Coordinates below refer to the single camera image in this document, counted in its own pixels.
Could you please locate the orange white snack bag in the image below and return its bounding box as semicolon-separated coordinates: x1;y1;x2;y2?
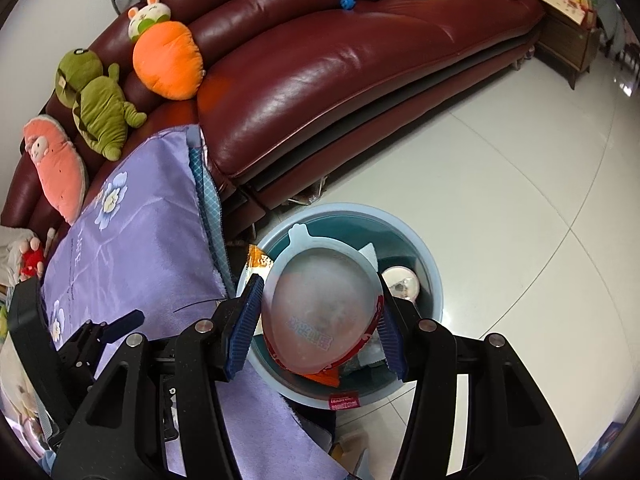
239;244;276;301

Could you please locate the dark red leather sofa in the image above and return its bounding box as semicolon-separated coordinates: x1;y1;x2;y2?
0;0;546;241

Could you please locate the purple floral tablecloth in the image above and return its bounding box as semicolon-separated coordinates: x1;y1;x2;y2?
40;125;361;480

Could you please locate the orange carrot plush toy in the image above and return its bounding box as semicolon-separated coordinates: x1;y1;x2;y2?
127;0;206;101

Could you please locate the translucent plastic bowl red rim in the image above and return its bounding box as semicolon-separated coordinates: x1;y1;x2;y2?
262;225;386;386

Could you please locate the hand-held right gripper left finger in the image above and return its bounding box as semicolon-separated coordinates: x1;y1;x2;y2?
50;274;266;480

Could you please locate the red and beige plush doll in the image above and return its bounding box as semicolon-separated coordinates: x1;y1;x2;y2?
0;225;36;286

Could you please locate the red plush toy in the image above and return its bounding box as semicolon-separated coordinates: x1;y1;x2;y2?
19;230;58;281

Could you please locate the teal plastic trash bin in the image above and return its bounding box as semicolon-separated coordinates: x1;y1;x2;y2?
240;203;445;411

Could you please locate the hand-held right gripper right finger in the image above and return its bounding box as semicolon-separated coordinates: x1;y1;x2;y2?
375;285;581;480

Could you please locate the green plush toy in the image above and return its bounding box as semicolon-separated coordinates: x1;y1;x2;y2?
54;49;148;161

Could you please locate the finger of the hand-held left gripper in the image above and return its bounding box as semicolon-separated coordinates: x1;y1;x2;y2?
95;308;147;347

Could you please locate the wooden side cabinet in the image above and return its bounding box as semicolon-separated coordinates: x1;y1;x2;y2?
532;0;603;91

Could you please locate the red patterned paper card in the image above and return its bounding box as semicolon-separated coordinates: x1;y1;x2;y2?
531;0;586;25

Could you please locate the pink plush pillow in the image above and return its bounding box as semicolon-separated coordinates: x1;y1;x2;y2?
22;115;90;226

